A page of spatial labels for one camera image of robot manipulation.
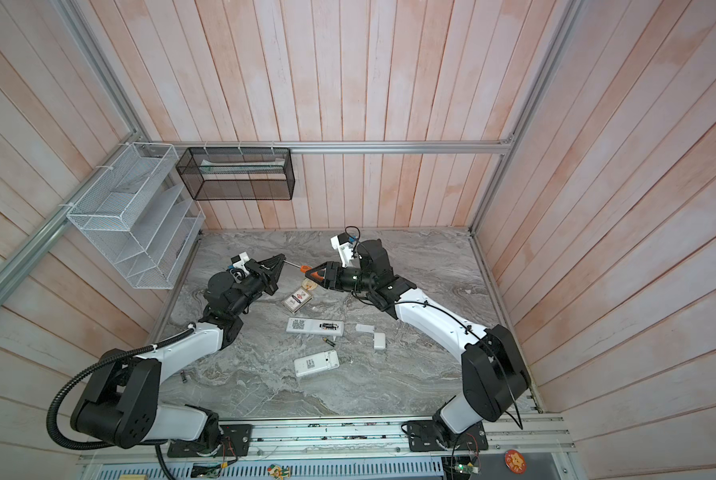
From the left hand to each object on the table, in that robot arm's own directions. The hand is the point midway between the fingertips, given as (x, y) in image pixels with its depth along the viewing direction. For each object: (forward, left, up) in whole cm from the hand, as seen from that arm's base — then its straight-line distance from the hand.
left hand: (288, 258), depth 79 cm
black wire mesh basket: (+39, +23, 0) cm, 46 cm away
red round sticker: (-43, -57, -24) cm, 75 cm away
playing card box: (+1, +1, -24) cm, 24 cm away
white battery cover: (-12, -26, -25) cm, 38 cm away
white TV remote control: (-8, -6, -24) cm, 26 cm away
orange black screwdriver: (-3, -4, 0) cm, 6 cm away
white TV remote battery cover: (-8, -22, -26) cm, 35 cm away
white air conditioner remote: (-20, -7, -25) cm, 32 cm away
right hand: (-6, -6, 0) cm, 9 cm away
